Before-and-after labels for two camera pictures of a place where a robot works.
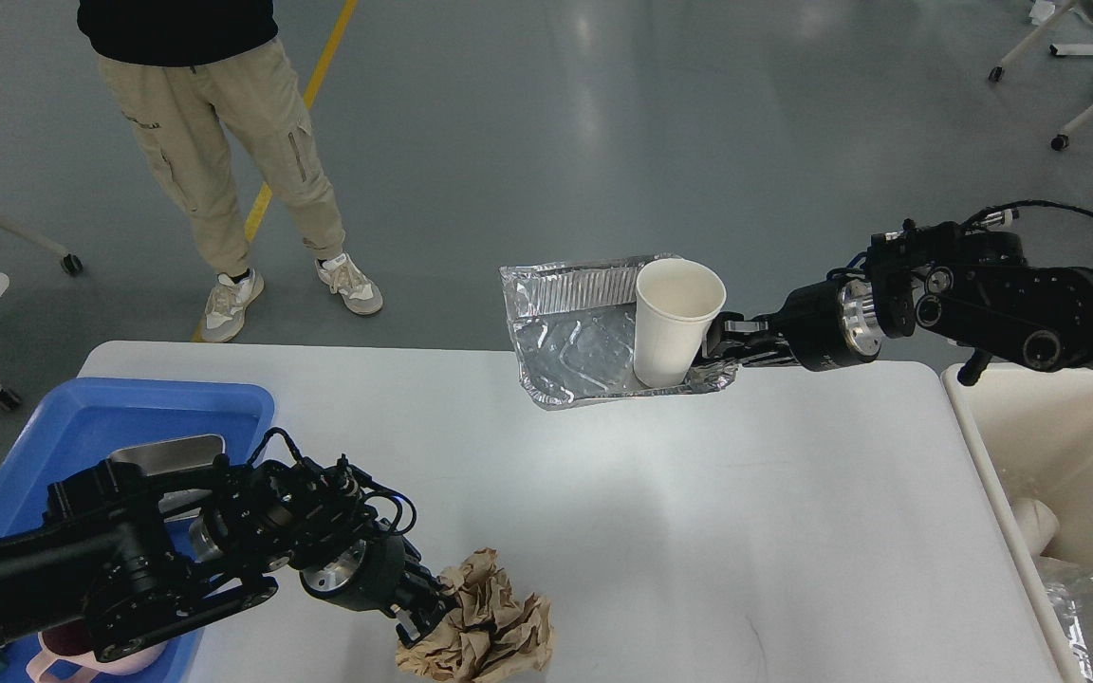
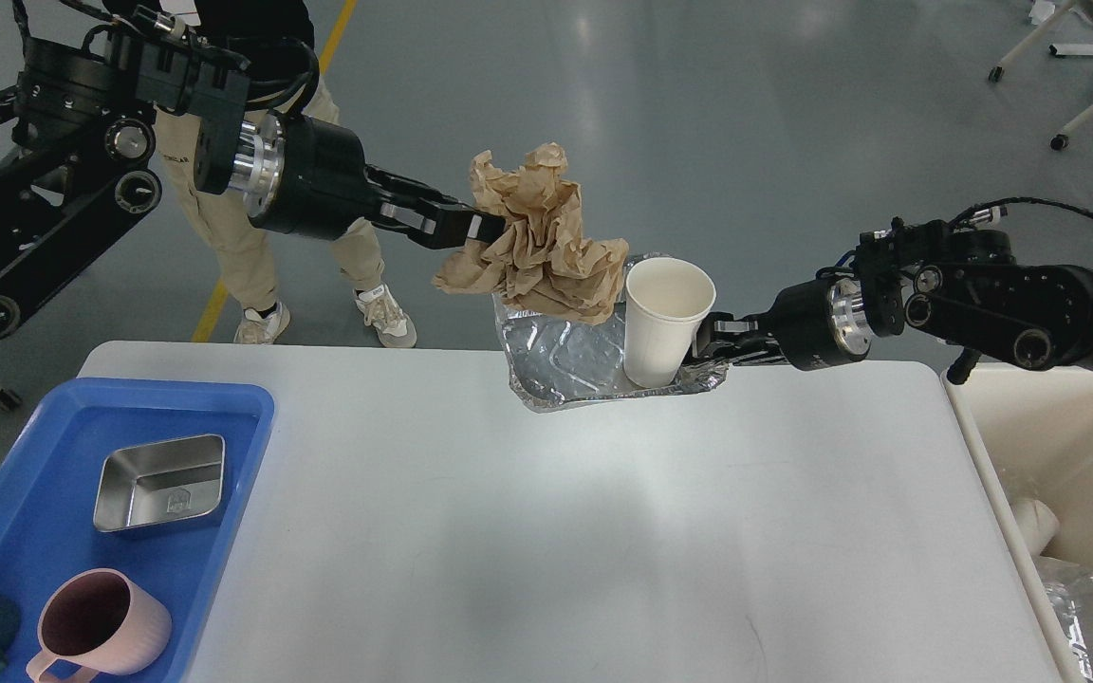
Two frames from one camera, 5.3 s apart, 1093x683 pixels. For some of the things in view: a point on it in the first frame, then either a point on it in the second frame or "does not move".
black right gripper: (829, 325) does not move
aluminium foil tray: (573, 324) does not move
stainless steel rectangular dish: (167, 456) does not move
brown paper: (494, 636) → (542, 262)
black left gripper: (377, 575) → (307, 175)
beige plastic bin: (1079, 441) does not move
